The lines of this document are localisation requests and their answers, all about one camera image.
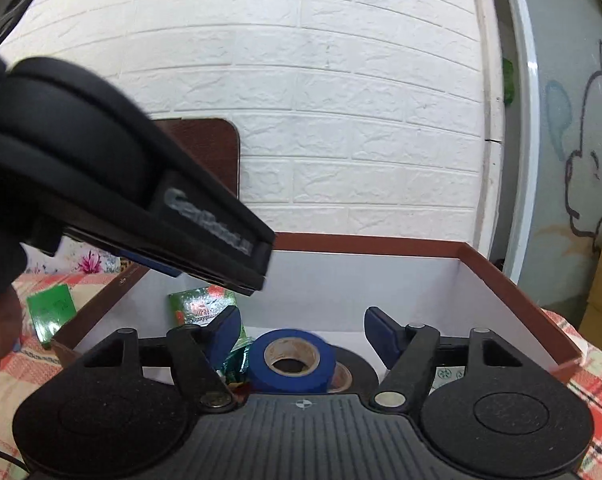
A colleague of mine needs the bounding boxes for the green card packet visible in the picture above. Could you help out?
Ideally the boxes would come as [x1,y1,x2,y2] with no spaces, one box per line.
[26,284,76,350]

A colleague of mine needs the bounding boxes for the floral plastic pillow bag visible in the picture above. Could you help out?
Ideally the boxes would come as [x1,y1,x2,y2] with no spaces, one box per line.
[23,237,121,274]

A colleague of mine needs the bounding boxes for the black cable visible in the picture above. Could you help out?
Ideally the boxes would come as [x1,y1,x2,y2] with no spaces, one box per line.
[0,446,32,476]

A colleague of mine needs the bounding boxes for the green red snack packet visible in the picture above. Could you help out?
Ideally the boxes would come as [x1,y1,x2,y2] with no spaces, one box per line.
[167,285,253,389]

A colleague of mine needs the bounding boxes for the black electrical tape roll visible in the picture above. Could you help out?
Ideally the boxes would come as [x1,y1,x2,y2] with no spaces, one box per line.
[328,346,379,401]

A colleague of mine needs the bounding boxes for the dark brown wooden headboard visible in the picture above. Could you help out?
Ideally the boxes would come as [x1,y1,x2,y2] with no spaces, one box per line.
[155,118,240,197]

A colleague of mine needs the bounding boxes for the white framed sliding door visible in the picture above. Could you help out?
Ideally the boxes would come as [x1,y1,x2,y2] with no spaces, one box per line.
[490,0,602,324]

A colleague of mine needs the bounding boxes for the blue electrical tape roll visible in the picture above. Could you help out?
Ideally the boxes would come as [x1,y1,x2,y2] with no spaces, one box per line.
[247,328,336,394]

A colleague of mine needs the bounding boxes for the brown white-lined storage box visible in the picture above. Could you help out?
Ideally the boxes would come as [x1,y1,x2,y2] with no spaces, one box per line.
[50,231,582,401]

